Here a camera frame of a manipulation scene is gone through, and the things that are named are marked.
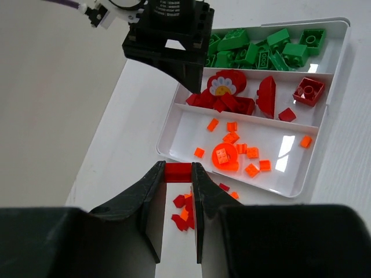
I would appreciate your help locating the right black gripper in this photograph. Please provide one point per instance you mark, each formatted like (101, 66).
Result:
(173, 36)

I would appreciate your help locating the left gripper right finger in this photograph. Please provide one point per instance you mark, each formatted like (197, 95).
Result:
(301, 240)

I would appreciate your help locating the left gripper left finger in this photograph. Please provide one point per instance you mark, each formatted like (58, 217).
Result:
(119, 238)

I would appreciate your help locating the red flower print lego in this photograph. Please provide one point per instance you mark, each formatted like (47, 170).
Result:
(229, 81)

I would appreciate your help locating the red arch lego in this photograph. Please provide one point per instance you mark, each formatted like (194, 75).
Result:
(266, 97)

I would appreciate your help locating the orange dome lego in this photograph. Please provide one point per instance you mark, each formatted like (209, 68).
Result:
(225, 157)

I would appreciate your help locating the small red lego brick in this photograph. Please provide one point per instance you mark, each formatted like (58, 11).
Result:
(178, 173)

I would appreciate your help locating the green lego pile in tray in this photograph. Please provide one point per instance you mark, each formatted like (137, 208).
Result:
(236, 50)

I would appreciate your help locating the red lego pile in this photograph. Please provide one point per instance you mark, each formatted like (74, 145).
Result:
(185, 211)

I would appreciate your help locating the white three-compartment tray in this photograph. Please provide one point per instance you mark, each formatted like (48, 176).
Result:
(185, 125)

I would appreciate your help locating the orange lego pile in tray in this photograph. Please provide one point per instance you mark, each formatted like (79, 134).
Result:
(240, 153)

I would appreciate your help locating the red sloped lego brick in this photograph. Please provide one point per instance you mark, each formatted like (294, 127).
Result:
(287, 115)

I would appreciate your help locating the red square lego in tray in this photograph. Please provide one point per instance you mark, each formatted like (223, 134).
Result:
(309, 91)

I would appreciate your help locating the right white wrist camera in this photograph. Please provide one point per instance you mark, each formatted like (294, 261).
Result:
(100, 14)

